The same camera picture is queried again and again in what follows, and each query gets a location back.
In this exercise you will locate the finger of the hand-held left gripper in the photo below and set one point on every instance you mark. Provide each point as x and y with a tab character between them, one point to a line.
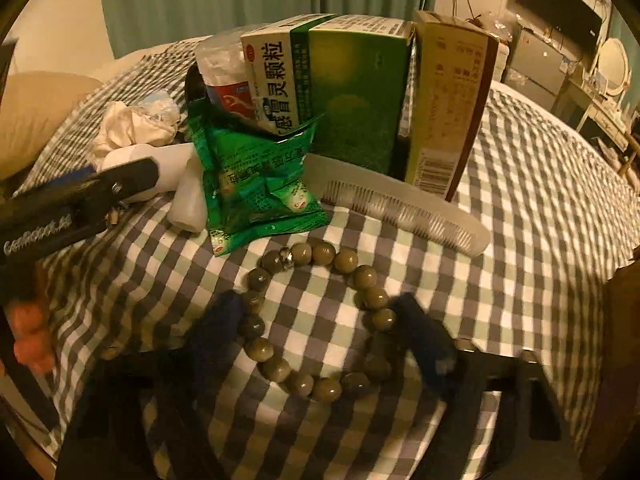
130	177

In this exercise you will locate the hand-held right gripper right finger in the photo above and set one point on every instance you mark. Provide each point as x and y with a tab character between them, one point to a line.
425	345

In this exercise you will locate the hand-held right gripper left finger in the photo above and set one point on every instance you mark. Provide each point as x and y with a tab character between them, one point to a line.
220	332

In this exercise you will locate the clear plastic comb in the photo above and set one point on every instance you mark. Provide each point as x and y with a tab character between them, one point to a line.
350	180

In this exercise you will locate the person's left hand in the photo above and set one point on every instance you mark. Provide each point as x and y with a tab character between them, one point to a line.
30	332

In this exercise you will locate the crumpled white tissue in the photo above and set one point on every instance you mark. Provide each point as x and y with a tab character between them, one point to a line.
125	127

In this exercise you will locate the crumpled clear plastic wrapper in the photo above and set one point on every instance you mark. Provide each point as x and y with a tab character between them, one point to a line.
157	105

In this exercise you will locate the green foil sachet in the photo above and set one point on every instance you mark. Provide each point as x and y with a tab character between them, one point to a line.
225	145
280	200
235	240

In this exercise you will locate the beige pillow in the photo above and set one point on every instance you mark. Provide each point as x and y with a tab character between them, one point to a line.
45	115

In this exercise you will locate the red and white bottle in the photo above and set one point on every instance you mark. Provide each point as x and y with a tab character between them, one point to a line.
230	100

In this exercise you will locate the clear plastic bag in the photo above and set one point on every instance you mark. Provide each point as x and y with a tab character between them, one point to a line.
220	60

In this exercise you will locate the grey checked blanket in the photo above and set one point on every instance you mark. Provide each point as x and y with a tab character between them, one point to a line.
530	210

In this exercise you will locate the white and green medicine box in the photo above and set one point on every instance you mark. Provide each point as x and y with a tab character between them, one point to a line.
272	65

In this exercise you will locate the olive and brown cardboard box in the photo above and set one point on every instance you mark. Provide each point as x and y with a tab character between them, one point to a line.
450	110

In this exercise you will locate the green cardboard box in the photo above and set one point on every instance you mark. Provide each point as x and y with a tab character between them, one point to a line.
355	90

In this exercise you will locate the white dressing table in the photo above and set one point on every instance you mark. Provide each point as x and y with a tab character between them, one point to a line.
607	120

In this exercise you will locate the grey cabinet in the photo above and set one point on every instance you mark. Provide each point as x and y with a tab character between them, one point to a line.
542	62

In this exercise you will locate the oval white mirror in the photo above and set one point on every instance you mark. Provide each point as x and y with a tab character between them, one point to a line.
611	67

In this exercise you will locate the black television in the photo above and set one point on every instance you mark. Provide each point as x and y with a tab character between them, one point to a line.
555	0

